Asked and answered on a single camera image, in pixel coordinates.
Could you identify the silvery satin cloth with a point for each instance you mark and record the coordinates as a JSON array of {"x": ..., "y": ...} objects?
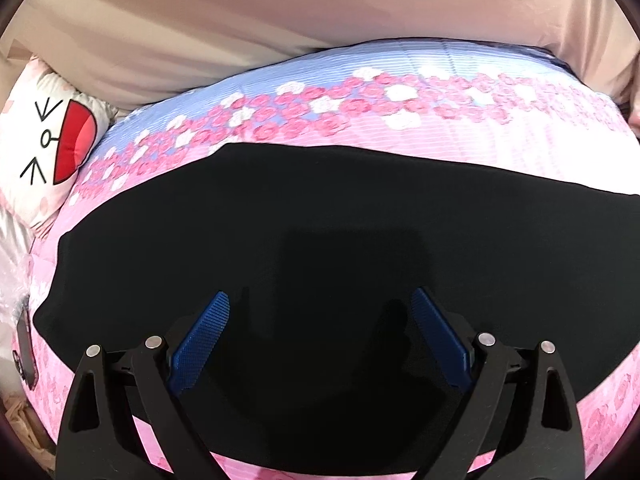
[{"x": 10, "y": 270}]

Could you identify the pink floral blanket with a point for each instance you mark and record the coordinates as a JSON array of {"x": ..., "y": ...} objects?
[{"x": 450, "y": 120}]

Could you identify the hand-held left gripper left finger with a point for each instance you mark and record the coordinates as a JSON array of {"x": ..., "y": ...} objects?
[{"x": 202, "y": 340}]

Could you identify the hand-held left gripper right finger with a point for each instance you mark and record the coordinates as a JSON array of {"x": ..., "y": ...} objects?
[{"x": 442, "y": 340}]

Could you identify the dark phone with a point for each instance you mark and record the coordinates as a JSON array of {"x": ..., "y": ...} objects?
[{"x": 25, "y": 345}]

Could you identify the beige cloth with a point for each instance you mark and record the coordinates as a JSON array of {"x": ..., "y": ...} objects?
[{"x": 250, "y": 10}]

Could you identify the cat face pillow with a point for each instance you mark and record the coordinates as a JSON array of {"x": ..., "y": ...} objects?
[{"x": 30, "y": 140}]

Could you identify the brown crumpled paper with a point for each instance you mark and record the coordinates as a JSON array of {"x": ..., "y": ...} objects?
[{"x": 30, "y": 435}]

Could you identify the black pants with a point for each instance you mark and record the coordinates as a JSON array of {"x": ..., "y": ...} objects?
[{"x": 320, "y": 210}]

